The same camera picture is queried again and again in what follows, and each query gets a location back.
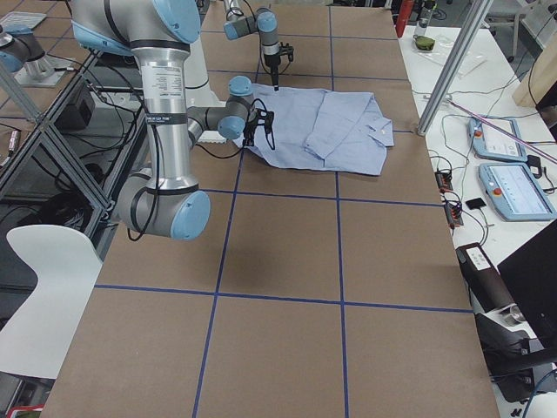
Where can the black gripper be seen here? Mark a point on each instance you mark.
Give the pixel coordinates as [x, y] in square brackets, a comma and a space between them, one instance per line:
[251, 129]
[271, 60]

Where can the blue striped button shirt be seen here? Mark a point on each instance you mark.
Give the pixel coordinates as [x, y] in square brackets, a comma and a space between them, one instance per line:
[322, 130]

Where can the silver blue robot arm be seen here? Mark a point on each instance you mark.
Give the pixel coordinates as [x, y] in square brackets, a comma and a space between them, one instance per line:
[264, 23]
[164, 198]

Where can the green fabric pouch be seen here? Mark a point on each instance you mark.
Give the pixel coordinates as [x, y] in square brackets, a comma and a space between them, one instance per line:
[424, 43]

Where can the reacher grabber tool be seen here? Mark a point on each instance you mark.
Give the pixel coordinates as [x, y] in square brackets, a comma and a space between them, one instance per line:
[485, 121]

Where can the far blue teach pendant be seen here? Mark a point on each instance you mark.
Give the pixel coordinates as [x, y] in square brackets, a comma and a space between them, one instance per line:
[489, 143]

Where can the blue teach pendant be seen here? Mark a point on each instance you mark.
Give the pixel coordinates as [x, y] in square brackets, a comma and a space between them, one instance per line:
[489, 143]
[515, 193]

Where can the near blue teach pendant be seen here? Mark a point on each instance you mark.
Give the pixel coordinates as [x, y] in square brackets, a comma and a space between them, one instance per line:
[515, 193]

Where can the black monitor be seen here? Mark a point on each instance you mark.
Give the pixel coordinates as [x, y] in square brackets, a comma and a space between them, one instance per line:
[529, 274]

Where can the white chair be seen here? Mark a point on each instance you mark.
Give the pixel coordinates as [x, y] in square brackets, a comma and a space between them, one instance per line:
[36, 339]

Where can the aluminium frame post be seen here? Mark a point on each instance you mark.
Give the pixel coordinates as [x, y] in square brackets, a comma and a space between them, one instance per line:
[467, 34]

